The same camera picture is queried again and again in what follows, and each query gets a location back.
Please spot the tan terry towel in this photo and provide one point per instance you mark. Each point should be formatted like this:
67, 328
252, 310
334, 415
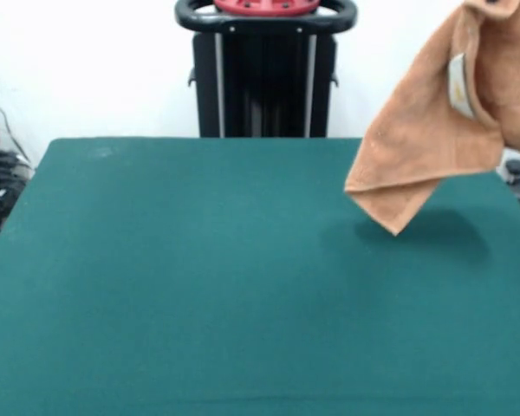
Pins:
416, 151

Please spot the red robot base flange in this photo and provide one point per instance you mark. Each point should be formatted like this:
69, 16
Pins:
264, 4

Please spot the dark green table cloth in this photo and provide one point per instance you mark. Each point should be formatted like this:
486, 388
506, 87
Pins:
112, 346

